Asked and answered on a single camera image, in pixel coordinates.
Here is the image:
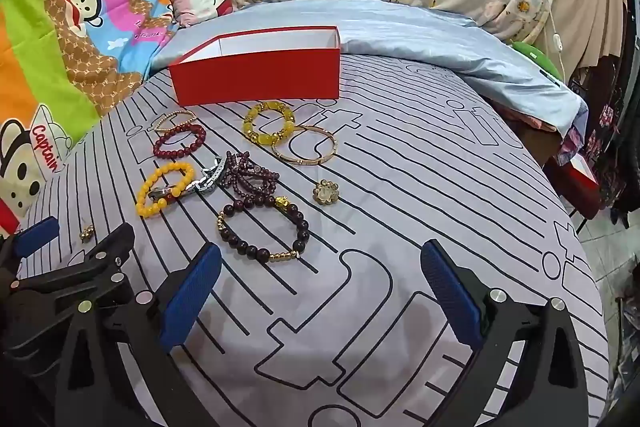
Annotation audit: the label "rose gold bangle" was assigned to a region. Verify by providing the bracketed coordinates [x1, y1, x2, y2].
[271, 124, 337, 168]

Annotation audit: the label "silver metal link bracelet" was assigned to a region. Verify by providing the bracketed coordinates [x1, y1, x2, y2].
[150, 154, 226, 202]

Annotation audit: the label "yellow cat-eye stone bracelet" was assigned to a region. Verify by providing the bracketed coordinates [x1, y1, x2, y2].
[242, 103, 297, 142]

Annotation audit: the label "dark brown bead bracelet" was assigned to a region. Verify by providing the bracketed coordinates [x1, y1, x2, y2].
[216, 194, 312, 264]

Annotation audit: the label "gold flower pendant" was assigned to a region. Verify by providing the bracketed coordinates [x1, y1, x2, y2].
[312, 179, 341, 206]

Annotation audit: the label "green plastic object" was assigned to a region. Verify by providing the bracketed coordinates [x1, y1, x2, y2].
[510, 41, 563, 82]

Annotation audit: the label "dark hanging clothes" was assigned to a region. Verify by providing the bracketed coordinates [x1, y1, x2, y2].
[570, 52, 640, 228]

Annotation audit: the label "red and white box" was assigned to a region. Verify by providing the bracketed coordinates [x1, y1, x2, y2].
[555, 152, 601, 220]

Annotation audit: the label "dark red bead bracelet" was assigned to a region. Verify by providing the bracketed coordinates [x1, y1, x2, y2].
[152, 123, 207, 159]

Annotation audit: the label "grey line-print bedsheet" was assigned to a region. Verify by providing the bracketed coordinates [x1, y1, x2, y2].
[15, 52, 608, 427]

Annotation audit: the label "garnet multi-wrap bead bracelet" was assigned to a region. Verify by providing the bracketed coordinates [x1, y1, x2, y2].
[220, 151, 278, 208]

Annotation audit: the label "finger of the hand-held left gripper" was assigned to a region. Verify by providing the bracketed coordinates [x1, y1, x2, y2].
[0, 216, 61, 275]
[10, 222, 151, 314]

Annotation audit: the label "colourful cartoon monkey blanket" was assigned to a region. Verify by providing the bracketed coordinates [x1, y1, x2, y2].
[0, 0, 216, 238]

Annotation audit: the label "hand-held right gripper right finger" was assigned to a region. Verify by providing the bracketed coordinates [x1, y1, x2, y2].
[420, 239, 591, 427]

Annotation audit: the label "wooden bed frame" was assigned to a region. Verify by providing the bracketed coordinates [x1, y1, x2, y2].
[515, 122, 561, 168]

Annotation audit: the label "red cardboard box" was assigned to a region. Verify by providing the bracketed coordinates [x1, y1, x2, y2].
[167, 26, 342, 106]

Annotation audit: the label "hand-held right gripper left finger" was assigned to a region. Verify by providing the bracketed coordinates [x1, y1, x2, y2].
[54, 242, 223, 427]

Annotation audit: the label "orange-yellow bead bracelet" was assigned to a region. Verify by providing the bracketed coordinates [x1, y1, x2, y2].
[136, 162, 196, 220]

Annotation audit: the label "small gold bead bracelet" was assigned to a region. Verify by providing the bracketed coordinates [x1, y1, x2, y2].
[150, 109, 198, 135]

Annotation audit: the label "white cable with switch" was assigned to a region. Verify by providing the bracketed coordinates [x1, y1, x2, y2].
[530, 0, 568, 82]

